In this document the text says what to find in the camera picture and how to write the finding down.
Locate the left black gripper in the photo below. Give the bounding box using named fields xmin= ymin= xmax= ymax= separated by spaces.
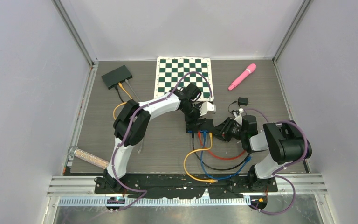
xmin=181 ymin=103 xmax=207 ymax=133

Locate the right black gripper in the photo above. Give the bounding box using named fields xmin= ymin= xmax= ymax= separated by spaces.
xmin=209 ymin=117 xmax=247 ymax=142

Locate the blue ethernet cable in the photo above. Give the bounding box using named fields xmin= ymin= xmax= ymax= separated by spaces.
xmin=199 ymin=131 xmax=253 ymax=181

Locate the ribbed black network switch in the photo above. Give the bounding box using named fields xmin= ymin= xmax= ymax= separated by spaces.
xmin=186 ymin=118 xmax=214 ymax=133

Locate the black power adapter with cord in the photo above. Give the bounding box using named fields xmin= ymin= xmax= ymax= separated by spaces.
xmin=227 ymin=97 xmax=248 ymax=115

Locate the yellow ethernet cable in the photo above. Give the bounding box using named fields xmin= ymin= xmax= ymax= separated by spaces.
xmin=183 ymin=132 xmax=219 ymax=184

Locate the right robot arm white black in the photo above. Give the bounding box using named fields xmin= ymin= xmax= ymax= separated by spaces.
xmin=213 ymin=115 xmax=312 ymax=192

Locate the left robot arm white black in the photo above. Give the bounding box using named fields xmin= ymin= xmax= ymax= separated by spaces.
xmin=94 ymin=84 xmax=202 ymax=194

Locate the green white chessboard mat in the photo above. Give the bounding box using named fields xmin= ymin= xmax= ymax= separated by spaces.
xmin=153 ymin=56 xmax=215 ymax=102

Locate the pink cylindrical device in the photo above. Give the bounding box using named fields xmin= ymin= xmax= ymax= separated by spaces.
xmin=228 ymin=63 xmax=257 ymax=91

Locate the glitter filled clear tube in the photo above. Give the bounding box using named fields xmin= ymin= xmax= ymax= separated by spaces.
xmin=69 ymin=146 xmax=109 ymax=169

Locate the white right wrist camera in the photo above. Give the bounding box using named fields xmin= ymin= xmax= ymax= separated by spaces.
xmin=233 ymin=108 xmax=244 ymax=125

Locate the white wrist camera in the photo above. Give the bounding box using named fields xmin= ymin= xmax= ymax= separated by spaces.
xmin=199 ymin=101 xmax=217 ymax=117
xmin=233 ymin=108 xmax=244 ymax=125

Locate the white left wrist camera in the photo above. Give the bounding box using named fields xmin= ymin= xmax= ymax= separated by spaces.
xmin=199 ymin=101 xmax=217 ymax=117

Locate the red ethernet cable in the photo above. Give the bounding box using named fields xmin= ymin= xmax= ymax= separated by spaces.
xmin=196 ymin=132 xmax=248 ymax=161

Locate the black ethernet cable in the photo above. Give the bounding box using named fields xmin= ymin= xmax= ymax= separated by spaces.
xmin=191 ymin=133 xmax=251 ymax=171

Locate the yellow cable at flat switch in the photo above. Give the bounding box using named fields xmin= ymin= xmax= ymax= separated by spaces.
xmin=113 ymin=82 xmax=135 ymax=120

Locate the flat black network switch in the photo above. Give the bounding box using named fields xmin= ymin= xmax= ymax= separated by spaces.
xmin=101 ymin=65 xmax=132 ymax=90

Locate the black cable at flat switch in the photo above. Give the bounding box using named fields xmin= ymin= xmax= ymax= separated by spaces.
xmin=114 ymin=86 xmax=127 ymax=104

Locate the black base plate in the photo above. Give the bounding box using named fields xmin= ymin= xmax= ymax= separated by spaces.
xmin=94 ymin=173 xmax=278 ymax=199

